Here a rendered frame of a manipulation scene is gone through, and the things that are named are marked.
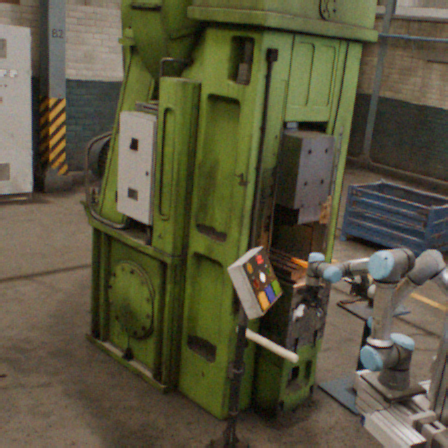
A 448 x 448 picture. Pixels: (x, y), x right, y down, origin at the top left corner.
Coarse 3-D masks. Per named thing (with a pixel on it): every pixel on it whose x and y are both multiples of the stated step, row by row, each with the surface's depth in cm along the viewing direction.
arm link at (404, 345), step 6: (396, 336) 276; (402, 336) 278; (396, 342) 271; (402, 342) 271; (408, 342) 272; (396, 348) 270; (402, 348) 271; (408, 348) 271; (402, 354) 271; (408, 354) 273; (402, 360) 272; (408, 360) 274; (396, 366) 274; (402, 366) 274; (408, 366) 276
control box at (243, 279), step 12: (252, 252) 319; (264, 252) 327; (240, 264) 298; (252, 264) 309; (264, 264) 322; (240, 276) 299; (252, 276) 305; (264, 276) 317; (240, 288) 301; (252, 288) 301; (264, 288) 313; (252, 300) 301; (252, 312) 303; (264, 312) 305
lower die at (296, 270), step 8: (272, 248) 391; (272, 256) 378; (280, 256) 376; (288, 256) 378; (272, 264) 368; (280, 264) 368; (288, 264) 367; (296, 264) 368; (280, 272) 365; (288, 272) 360; (296, 272) 363; (304, 272) 369
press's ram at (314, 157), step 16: (288, 144) 336; (304, 144) 331; (320, 144) 342; (288, 160) 338; (304, 160) 335; (320, 160) 346; (288, 176) 340; (304, 176) 340; (320, 176) 351; (288, 192) 343; (304, 192) 344; (320, 192) 355
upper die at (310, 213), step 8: (280, 208) 355; (288, 208) 351; (296, 208) 348; (304, 208) 349; (312, 208) 355; (280, 216) 357; (288, 216) 352; (296, 216) 348; (304, 216) 351; (312, 216) 357
